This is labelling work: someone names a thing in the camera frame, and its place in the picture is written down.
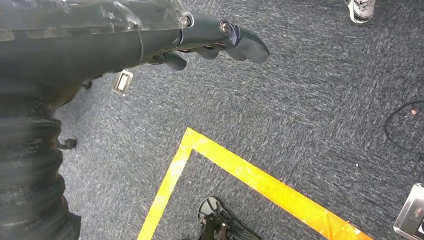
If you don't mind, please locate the person's foot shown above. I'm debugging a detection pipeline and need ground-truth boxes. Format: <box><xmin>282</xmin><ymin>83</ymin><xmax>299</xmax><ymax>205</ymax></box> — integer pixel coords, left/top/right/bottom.
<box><xmin>344</xmin><ymin>0</ymin><xmax>377</xmax><ymax>25</ymax></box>

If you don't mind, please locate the silver floor socket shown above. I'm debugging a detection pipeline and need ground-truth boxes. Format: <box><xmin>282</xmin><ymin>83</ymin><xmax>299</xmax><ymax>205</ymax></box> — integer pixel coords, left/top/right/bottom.
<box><xmin>111</xmin><ymin>69</ymin><xmax>134</xmax><ymax>98</ymax></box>

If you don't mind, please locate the chrome stool base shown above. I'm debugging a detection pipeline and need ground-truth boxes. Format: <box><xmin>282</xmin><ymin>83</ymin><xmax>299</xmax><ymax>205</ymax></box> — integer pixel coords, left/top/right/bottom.
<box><xmin>56</xmin><ymin>78</ymin><xmax>94</xmax><ymax>150</ymax></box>

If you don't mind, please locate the yellow floor tape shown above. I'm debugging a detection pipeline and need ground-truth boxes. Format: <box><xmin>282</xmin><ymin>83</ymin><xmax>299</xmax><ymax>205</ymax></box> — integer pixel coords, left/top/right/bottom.
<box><xmin>136</xmin><ymin>127</ymin><xmax>375</xmax><ymax>240</ymax></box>

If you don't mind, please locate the silver metal box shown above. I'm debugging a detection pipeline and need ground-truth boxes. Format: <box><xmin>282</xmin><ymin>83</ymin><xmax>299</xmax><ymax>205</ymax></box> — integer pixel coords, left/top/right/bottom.
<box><xmin>393</xmin><ymin>182</ymin><xmax>424</xmax><ymax>240</ymax></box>

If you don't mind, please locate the black floor cable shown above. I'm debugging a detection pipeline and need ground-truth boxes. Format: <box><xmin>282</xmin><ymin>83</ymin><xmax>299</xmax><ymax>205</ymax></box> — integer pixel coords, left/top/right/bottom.
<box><xmin>384</xmin><ymin>100</ymin><xmax>424</xmax><ymax>157</ymax></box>

